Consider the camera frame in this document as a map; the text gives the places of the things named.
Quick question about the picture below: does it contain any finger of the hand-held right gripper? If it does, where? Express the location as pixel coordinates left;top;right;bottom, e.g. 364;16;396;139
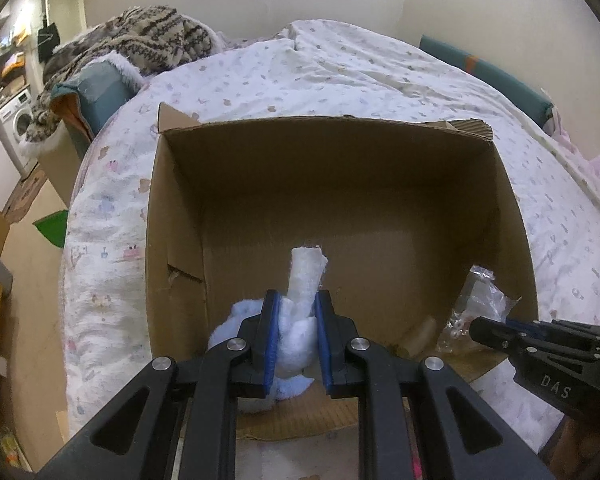
468;317;537;357
502;317;600;347

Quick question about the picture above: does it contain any black hanging bag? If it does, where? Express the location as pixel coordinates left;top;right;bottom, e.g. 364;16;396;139
37;22;62;64

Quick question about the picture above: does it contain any teal storage cushion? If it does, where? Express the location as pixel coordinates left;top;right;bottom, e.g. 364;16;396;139
50;57;137;144

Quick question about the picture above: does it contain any brown door mat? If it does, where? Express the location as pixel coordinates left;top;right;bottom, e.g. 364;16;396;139
4;170;47;224

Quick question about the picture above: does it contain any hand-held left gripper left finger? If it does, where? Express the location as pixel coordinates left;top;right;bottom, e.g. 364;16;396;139
35;289;282;480

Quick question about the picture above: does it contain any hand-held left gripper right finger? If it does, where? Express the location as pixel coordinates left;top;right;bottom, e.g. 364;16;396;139
314;289;556;480

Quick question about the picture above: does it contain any white printed bed quilt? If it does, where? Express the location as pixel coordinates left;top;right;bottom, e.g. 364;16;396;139
60;19;600;457

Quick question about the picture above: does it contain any teal padded mat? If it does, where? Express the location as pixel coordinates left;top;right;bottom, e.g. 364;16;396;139
419;35;556;134

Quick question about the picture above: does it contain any brown cardboard box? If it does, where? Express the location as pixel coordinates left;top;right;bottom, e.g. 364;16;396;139
144;101;540;442

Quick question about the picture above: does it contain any light blue white plush toy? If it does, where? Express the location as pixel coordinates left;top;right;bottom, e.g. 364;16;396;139
207;245;329;414

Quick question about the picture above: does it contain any white washing machine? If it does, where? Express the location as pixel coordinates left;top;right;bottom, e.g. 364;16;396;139
0;91;39;172

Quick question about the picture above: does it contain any brown patterned knit blanket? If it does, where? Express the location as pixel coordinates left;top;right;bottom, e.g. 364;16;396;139
19;5;222;157

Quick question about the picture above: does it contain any green paper sheet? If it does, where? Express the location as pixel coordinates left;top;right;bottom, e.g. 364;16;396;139
35;211;69;250

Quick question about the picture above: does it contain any clear plastic bag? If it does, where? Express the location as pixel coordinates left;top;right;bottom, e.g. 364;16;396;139
436;264;524;354

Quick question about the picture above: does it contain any pink cloth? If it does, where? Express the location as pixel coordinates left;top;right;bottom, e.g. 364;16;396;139
549;105;600;213

